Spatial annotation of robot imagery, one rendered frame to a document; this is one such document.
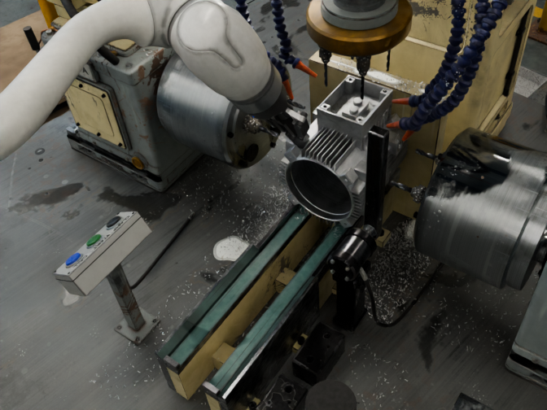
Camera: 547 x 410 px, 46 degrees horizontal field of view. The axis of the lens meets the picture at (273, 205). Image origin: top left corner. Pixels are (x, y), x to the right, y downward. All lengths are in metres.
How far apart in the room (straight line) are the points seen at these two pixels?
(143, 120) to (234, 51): 0.60
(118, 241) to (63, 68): 0.38
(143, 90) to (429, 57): 0.60
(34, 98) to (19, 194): 0.91
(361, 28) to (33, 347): 0.90
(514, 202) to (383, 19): 0.36
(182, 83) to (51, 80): 0.53
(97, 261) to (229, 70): 0.44
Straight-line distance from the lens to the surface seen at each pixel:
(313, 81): 1.38
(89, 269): 1.14
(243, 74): 0.91
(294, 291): 1.22
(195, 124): 1.34
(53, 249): 1.57
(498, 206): 1.09
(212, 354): 1.25
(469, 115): 1.40
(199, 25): 0.88
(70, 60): 0.90
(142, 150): 1.54
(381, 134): 1.02
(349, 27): 1.09
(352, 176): 1.18
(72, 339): 1.41
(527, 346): 1.24
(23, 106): 0.83
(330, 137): 1.23
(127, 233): 1.17
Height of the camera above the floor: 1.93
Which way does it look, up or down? 48 degrees down
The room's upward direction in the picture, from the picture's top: 6 degrees counter-clockwise
